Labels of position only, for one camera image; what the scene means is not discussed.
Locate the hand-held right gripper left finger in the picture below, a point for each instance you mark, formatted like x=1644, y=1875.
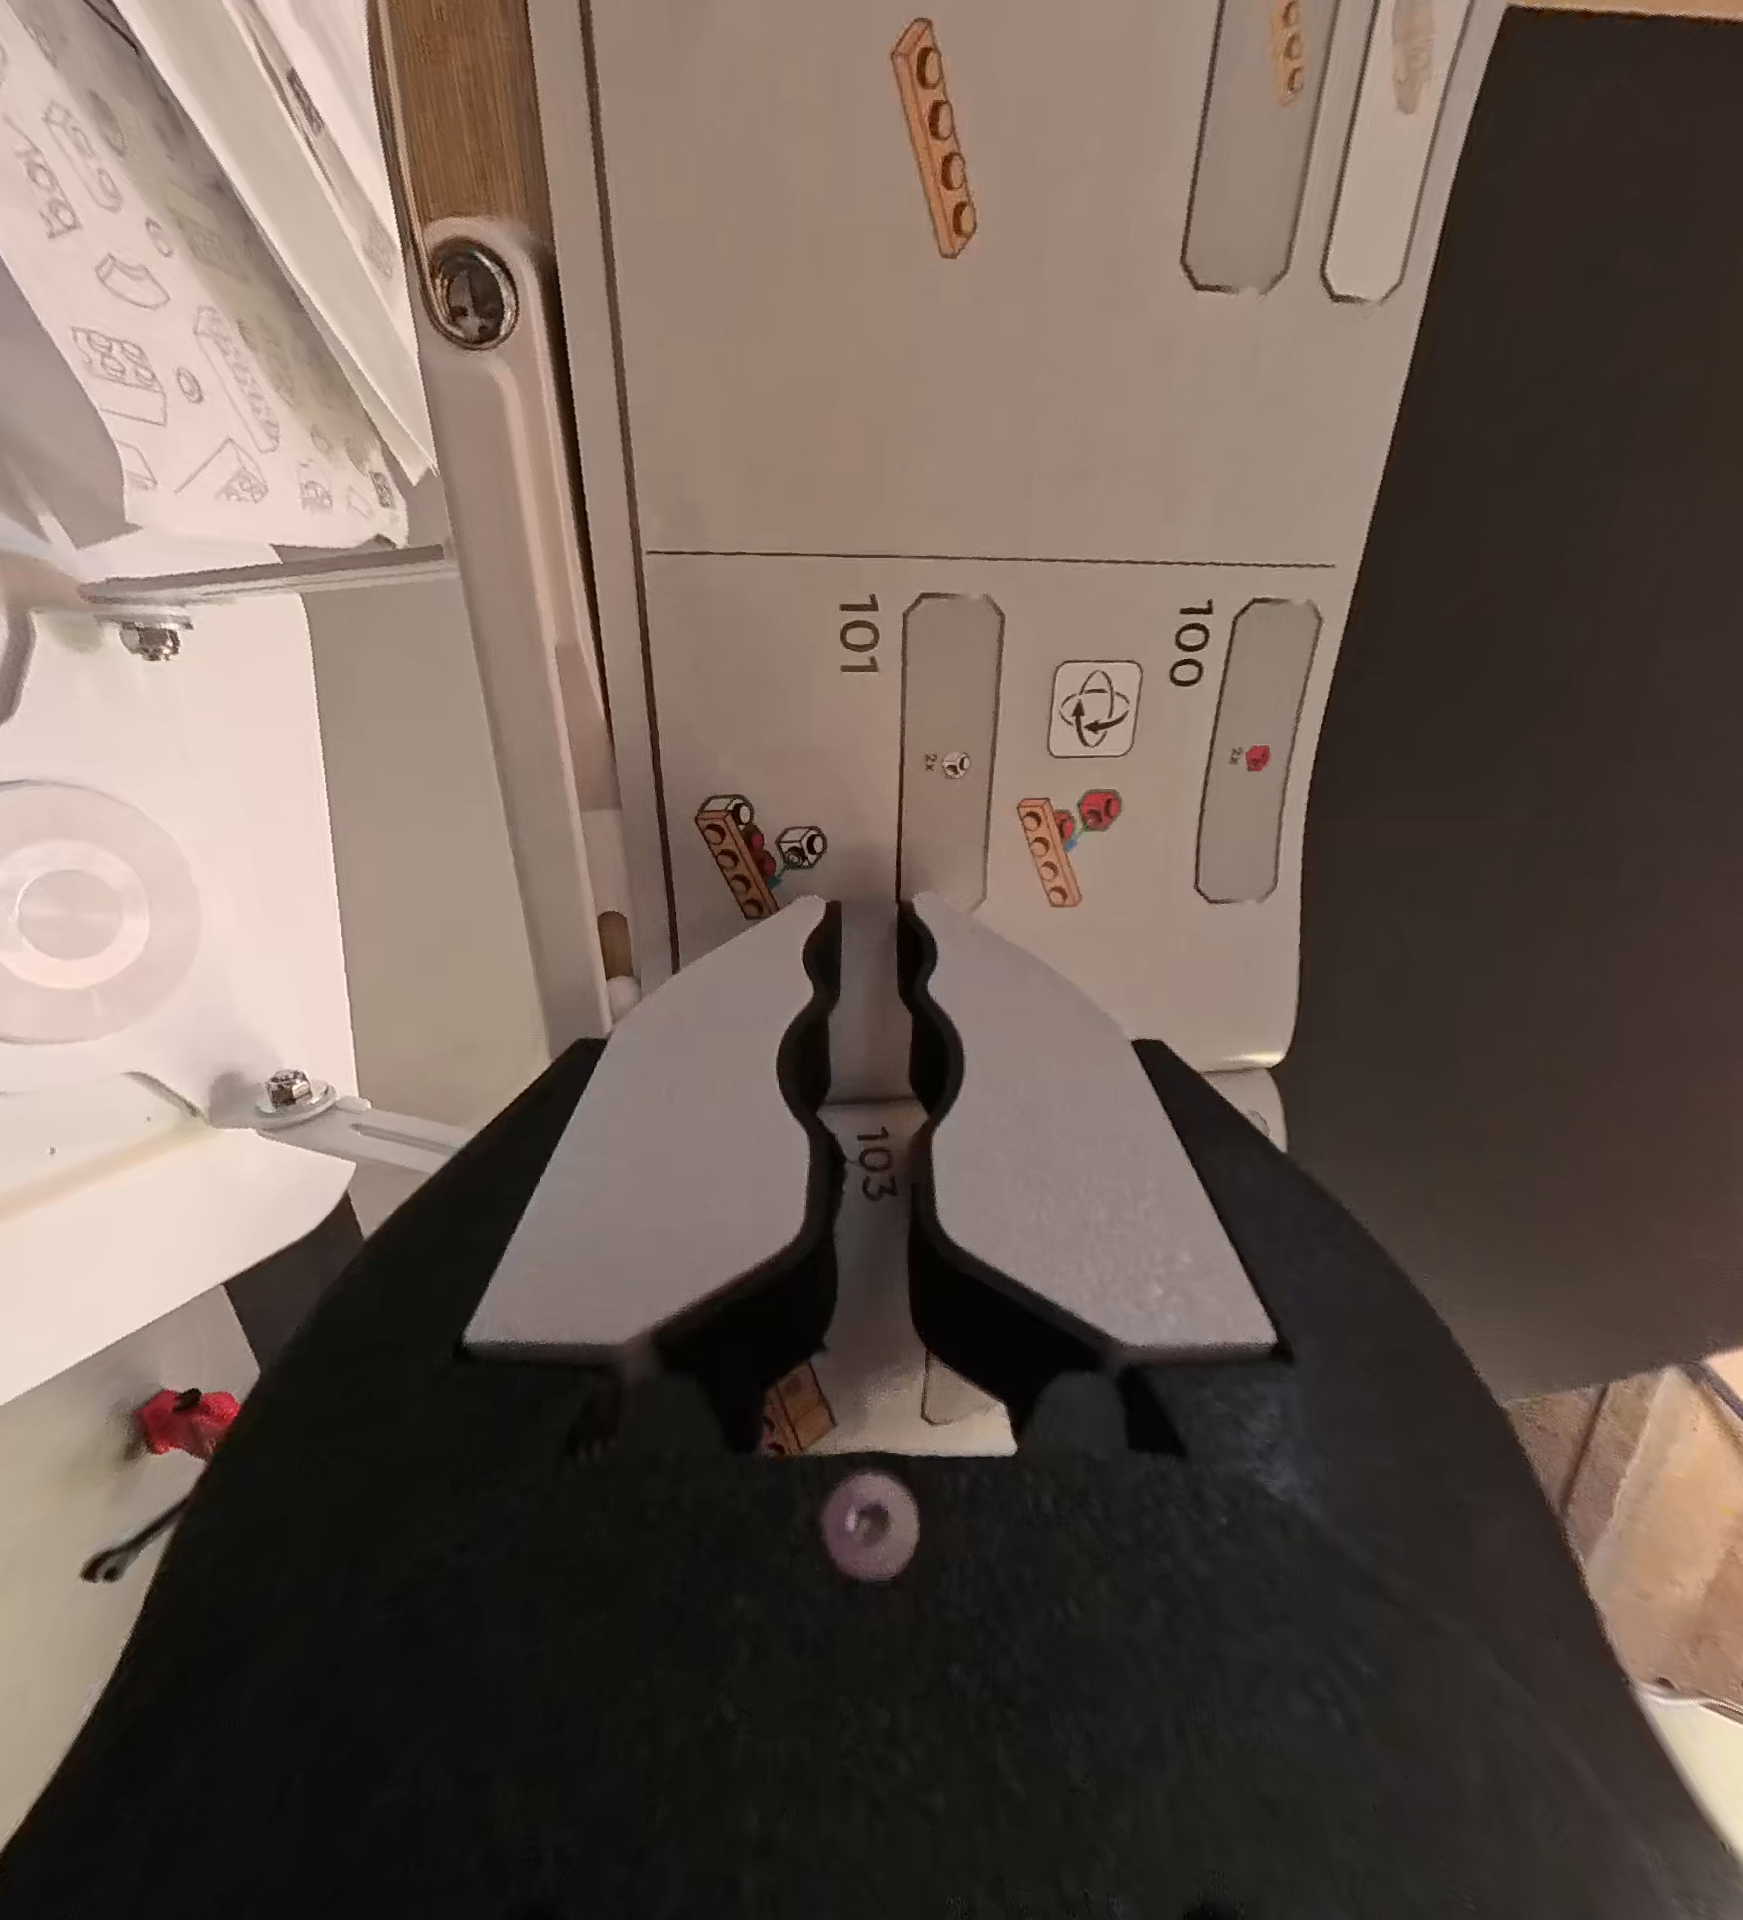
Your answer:
x=661, y=1168

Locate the white book stand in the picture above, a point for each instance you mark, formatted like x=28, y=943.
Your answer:
x=362, y=839

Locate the white instruction booklet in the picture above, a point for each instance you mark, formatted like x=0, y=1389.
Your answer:
x=991, y=420

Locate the white paper bag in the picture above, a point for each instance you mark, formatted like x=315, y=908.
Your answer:
x=137, y=299
x=346, y=224

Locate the red lego minifigure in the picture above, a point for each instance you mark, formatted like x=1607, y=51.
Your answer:
x=189, y=1421

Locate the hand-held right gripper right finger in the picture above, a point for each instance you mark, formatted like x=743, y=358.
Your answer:
x=1096, y=1168

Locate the small black lego wrench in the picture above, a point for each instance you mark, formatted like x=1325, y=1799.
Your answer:
x=121, y=1552

